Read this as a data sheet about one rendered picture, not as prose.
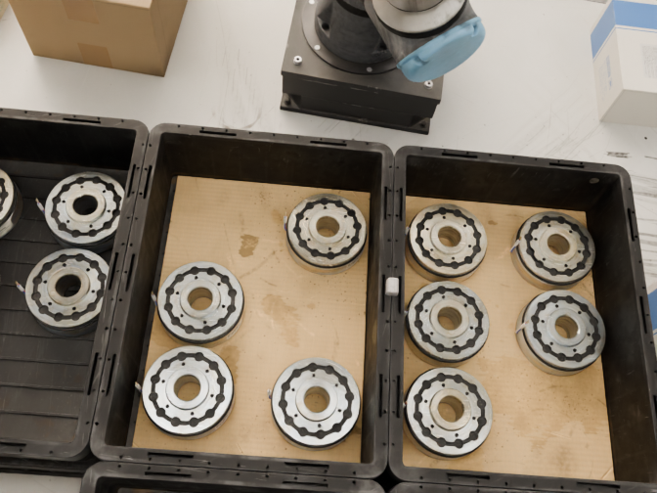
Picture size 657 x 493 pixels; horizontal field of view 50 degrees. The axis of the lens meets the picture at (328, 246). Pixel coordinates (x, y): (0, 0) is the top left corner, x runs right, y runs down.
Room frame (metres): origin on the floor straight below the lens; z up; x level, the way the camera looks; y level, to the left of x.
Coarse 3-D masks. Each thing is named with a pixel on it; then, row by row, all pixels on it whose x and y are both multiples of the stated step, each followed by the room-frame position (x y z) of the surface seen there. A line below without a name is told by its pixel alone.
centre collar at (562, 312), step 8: (552, 312) 0.34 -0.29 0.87; (560, 312) 0.34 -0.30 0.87; (568, 312) 0.34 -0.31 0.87; (576, 312) 0.34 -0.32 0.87; (552, 320) 0.33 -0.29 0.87; (576, 320) 0.33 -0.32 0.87; (552, 328) 0.31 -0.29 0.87; (584, 328) 0.32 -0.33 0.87; (552, 336) 0.30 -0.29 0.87; (560, 336) 0.31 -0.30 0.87; (576, 336) 0.31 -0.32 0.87; (584, 336) 0.31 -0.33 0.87; (560, 344) 0.30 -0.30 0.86; (568, 344) 0.30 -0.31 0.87; (576, 344) 0.30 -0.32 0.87
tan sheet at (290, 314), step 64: (192, 192) 0.42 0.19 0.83; (256, 192) 0.44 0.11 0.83; (320, 192) 0.46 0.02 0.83; (192, 256) 0.33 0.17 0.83; (256, 256) 0.35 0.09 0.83; (256, 320) 0.27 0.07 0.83; (320, 320) 0.28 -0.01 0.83; (192, 384) 0.17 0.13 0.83; (256, 384) 0.19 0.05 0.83; (192, 448) 0.10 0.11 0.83; (256, 448) 0.12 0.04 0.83
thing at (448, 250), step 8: (440, 224) 0.43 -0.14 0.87; (448, 224) 0.43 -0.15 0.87; (456, 224) 0.43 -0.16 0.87; (432, 232) 0.41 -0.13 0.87; (464, 232) 0.42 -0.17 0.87; (432, 240) 0.40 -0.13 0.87; (464, 240) 0.41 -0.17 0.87; (440, 248) 0.39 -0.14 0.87; (448, 248) 0.39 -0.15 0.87; (456, 248) 0.40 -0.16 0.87
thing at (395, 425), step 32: (448, 160) 0.49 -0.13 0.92; (480, 160) 0.49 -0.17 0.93; (512, 160) 0.50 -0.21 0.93; (544, 160) 0.51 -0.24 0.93; (576, 160) 0.52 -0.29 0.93; (640, 256) 0.40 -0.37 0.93; (640, 288) 0.36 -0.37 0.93; (640, 320) 0.32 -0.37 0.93; (416, 480) 0.10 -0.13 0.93; (448, 480) 0.11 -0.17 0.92; (480, 480) 0.11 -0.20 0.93; (512, 480) 0.12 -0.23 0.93; (544, 480) 0.12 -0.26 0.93; (576, 480) 0.13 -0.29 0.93; (608, 480) 0.14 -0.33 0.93
